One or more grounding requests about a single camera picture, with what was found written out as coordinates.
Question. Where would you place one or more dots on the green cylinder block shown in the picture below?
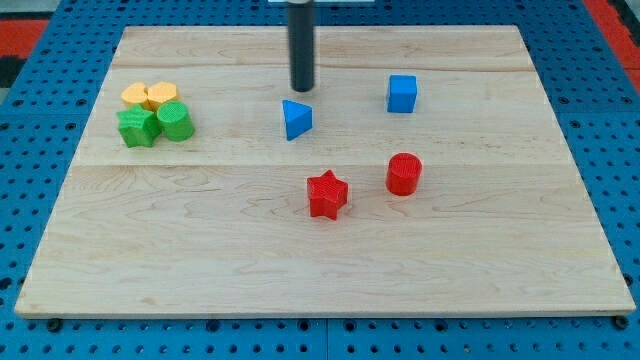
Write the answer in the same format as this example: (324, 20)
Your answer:
(175, 121)

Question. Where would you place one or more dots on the green star block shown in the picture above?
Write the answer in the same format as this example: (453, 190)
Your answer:
(138, 126)

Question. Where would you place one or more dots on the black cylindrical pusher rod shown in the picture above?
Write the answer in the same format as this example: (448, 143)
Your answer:
(301, 44)

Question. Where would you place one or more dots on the yellow hexagon block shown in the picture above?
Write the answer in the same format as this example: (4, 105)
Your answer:
(162, 92)

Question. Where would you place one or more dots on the red star block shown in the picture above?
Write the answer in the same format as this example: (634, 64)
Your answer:
(326, 194)

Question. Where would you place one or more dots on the red cylinder block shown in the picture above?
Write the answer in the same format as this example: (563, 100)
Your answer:
(403, 174)

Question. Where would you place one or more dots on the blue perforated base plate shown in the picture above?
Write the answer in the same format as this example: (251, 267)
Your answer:
(589, 87)

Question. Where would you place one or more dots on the blue cube block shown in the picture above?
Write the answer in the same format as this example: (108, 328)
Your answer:
(402, 93)

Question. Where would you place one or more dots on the wooden board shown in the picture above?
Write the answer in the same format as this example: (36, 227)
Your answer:
(218, 225)

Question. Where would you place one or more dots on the blue triangle block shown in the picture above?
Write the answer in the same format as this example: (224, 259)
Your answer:
(298, 118)

